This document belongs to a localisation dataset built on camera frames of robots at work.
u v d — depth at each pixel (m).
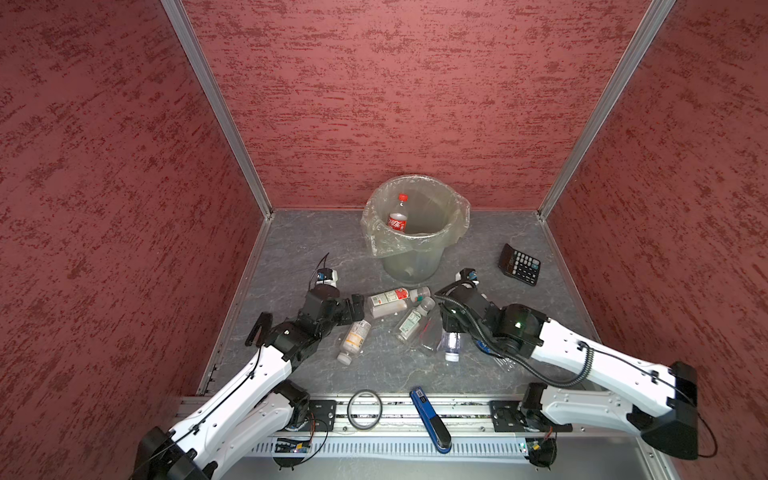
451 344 0.70
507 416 0.74
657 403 0.40
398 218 0.98
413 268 0.98
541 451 0.71
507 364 0.79
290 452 0.72
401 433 0.73
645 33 0.74
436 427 0.72
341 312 0.70
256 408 0.58
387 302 0.88
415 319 0.86
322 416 0.74
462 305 0.52
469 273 0.66
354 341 0.82
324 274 0.69
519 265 1.03
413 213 1.00
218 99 0.87
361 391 0.78
